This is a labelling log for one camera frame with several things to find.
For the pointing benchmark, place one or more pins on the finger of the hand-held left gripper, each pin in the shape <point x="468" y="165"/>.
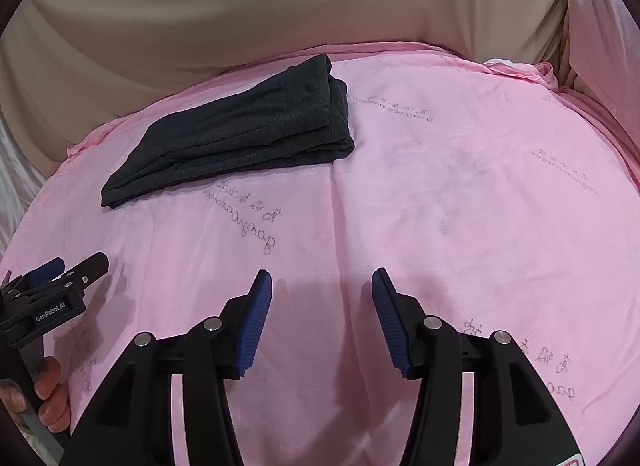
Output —
<point x="47" y="268"/>
<point x="92" y="268"/>

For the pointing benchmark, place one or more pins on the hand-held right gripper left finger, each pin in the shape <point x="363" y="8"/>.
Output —
<point x="255" y="328"/>

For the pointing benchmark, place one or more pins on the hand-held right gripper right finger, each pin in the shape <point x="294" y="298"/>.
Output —
<point x="391" y="328"/>

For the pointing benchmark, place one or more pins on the dark grey pants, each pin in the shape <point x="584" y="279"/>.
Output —
<point x="240" y="135"/>

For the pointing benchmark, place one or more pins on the person's left hand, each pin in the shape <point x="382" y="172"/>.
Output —
<point x="50" y="386"/>

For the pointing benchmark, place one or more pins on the white satin cloth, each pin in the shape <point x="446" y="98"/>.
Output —
<point x="17" y="180"/>

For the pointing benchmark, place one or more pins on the pink printed bed sheet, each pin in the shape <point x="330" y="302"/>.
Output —
<point x="425" y="185"/>

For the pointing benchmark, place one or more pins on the beige curtain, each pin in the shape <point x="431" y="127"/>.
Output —
<point x="250" y="10"/>

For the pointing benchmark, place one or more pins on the pink curtain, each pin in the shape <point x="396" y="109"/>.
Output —
<point x="600" y="20"/>

